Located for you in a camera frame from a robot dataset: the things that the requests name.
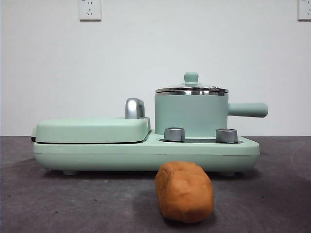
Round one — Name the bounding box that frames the silver control knob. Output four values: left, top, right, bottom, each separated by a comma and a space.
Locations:
215, 128, 238, 143
164, 126, 186, 142

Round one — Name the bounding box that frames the glass lid with green knob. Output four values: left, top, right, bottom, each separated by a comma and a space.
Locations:
155, 71, 229, 95

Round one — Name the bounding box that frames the mint green pot with handle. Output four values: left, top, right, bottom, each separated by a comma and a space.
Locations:
154, 90, 269, 136

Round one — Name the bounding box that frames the white wall socket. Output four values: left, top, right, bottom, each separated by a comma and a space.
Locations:
79, 0, 102, 21
297, 0, 311, 21

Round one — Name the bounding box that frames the brown potato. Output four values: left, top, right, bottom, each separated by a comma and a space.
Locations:
155, 161, 214, 223

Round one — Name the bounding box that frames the mint green breakfast machine base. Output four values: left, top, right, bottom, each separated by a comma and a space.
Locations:
33, 129, 260, 176

